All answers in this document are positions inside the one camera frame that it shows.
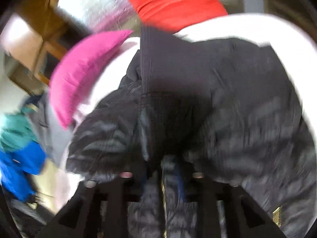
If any magenta pillow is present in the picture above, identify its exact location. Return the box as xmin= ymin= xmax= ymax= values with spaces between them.
xmin=49 ymin=30 xmax=133 ymax=129

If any teal garment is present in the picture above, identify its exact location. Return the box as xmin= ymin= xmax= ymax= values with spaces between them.
xmin=1 ymin=106 xmax=37 ymax=153

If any red pillow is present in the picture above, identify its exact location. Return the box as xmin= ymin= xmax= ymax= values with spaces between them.
xmin=128 ymin=0 xmax=228 ymax=33

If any blue garment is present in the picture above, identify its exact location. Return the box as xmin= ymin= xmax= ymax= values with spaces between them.
xmin=1 ymin=141 xmax=46 ymax=202

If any wooden nightstand cabinet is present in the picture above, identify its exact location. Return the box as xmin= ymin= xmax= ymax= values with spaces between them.
xmin=9 ymin=27 xmax=85 ymax=94

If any silver foil insulation sheet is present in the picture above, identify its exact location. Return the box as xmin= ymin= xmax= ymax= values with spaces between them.
xmin=55 ymin=0 xmax=239 ymax=34

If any grey garment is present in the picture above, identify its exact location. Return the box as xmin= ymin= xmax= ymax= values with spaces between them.
xmin=27 ymin=92 xmax=73 ymax=169

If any white textured bedspread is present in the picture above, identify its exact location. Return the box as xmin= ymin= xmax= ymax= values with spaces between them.
xmin=54 ymin=13 xmax=317 ymax=219

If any dark quilted puffer jacket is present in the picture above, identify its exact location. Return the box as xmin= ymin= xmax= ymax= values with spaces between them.
xmin=66 ymin=27 xmax=316 ymax=237

